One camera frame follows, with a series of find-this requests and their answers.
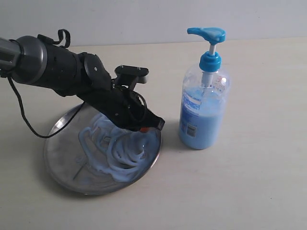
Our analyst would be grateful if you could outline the blue soap smear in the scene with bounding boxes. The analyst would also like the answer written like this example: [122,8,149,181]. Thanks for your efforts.
[78,114,160,183]

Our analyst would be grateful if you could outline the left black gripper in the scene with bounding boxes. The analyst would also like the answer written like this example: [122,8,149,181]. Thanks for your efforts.
[77,87,165,132]

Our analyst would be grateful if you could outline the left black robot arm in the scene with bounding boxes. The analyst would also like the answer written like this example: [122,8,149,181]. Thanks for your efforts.
[0,35,165,131]

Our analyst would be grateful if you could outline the blue pump lotion bottle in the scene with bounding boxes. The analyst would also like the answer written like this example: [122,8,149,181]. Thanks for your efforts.
[179,27,231,150]

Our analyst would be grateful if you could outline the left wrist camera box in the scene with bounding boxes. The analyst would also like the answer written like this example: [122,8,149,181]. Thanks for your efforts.
[113,65,149,90]

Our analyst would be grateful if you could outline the round steel plate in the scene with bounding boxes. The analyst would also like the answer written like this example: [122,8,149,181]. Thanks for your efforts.
[44,104,162,195]

